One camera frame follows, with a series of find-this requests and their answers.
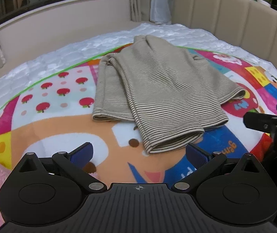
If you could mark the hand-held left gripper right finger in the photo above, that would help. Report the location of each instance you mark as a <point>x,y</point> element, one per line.
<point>196,154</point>

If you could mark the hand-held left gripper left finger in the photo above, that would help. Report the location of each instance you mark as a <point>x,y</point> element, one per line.
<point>82,154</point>

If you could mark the beige striped knit garment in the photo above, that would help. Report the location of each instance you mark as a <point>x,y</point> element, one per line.
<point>157,89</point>

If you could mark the colourful printed blanket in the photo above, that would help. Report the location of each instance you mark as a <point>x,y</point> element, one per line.
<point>55,116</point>

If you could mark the beige padded headboard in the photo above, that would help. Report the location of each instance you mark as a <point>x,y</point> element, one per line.
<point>238,21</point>

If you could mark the white quilted bedspread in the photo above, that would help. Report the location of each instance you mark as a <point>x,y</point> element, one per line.
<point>55,55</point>

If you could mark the sheer white curtain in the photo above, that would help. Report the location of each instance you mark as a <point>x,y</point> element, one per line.
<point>161,2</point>

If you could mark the beige narrow curtain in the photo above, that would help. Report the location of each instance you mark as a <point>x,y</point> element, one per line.
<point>139,0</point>

